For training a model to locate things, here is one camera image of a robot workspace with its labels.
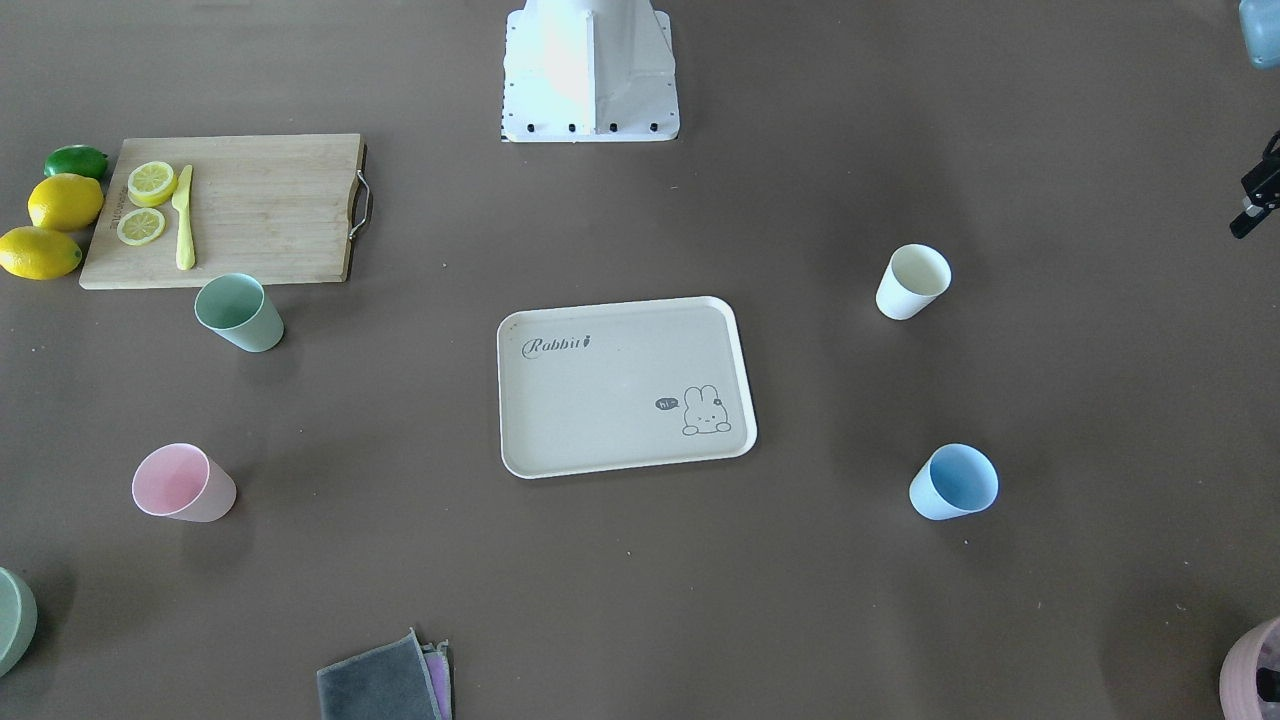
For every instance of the blue plastic cup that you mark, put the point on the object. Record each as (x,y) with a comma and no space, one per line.
(956,480)

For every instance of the bamboo cutting board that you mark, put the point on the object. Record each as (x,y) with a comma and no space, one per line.
(278,207)

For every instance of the pink ribbed bowl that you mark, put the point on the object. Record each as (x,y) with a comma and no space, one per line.
(1248,678)

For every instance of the green lime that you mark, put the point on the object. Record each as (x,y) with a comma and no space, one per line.
(79,160)

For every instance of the yellow plastic knife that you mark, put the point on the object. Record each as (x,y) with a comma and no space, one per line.
(185,252)

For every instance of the lemon slice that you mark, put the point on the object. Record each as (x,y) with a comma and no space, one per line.
(140,226)
(151,184)

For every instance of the green plastic bowl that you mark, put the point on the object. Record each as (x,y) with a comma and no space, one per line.
(18,619)

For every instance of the upper lemon slice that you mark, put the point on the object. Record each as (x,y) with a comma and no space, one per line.
(151,184)

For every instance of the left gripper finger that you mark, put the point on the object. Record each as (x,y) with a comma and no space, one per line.
(1246,221)

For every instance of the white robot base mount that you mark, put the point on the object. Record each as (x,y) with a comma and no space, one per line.
(589,71)

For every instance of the lower lemon slice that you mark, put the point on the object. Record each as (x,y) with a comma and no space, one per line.
(140,226)

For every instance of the cream white plastic cup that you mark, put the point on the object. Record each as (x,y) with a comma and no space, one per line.
(915,276)

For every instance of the green plastic cup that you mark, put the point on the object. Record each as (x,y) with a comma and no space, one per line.
(235,306)

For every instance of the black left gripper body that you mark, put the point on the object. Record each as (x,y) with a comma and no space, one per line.
(1260,192)

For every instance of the cream rabbit print tray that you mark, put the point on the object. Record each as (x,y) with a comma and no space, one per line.
(617,386)

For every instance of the purple folded cloth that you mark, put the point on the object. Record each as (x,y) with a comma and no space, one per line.
(437,657)

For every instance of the whole lemon near board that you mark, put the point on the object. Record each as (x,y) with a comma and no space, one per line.
(38,253)

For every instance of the pink plastic cup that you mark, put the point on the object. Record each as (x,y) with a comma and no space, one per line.
(181,482)

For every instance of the grey folded cloth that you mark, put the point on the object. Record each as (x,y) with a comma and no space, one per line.
(390,682)

